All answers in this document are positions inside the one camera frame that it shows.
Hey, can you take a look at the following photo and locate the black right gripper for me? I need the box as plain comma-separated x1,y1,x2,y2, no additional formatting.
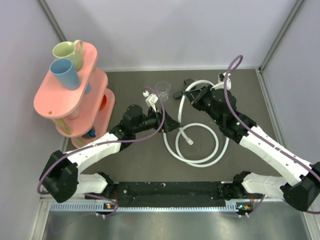
184,83,223,126

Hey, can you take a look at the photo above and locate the white flexible hose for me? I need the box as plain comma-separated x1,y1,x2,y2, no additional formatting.
162,79,230,168

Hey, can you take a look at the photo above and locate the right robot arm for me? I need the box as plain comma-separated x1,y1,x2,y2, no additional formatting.
183,84,320,212

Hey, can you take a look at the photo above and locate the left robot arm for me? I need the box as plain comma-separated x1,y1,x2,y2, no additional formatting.
39,105,181,203

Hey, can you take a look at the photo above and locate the clear plastic cup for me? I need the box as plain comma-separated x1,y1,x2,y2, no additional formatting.
155,81,171,102

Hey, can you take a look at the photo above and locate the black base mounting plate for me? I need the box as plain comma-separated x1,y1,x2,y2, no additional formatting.
109,181,238,208

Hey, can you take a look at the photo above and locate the orange object on shelf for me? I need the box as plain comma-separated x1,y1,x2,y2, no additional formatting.
99,94,107,111

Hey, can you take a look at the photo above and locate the blue object under shelf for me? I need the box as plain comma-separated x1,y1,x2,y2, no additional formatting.
82,127,96,139

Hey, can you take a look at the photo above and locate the pink three-tier shelf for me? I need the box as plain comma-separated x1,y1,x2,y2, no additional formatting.
33,42,115,148

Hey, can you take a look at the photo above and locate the blue plastic cup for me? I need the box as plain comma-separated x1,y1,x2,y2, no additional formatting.
49,58,80,91

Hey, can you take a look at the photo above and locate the green ceramic mug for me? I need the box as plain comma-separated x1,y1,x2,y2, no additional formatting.
52,40,84,71

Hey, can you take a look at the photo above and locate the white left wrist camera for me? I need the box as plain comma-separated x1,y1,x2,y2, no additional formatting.
142,90,159,113

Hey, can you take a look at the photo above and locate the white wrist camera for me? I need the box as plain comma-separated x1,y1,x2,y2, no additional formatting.
214,72,234,91
142,90,159,113

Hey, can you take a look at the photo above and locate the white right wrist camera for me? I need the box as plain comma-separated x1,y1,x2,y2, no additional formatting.
214,72,234,91

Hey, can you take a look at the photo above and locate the grey slotted cable duct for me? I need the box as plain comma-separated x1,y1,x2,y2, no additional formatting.
50,201,249,213

